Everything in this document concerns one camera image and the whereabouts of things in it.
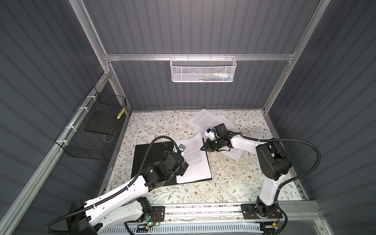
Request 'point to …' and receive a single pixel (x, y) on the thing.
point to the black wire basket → (89, 131)
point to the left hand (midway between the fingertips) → (177, 158)
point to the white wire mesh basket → (202, 69)
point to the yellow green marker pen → (121, 113)
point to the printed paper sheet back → (205, 119)
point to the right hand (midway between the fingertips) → (202, 149)
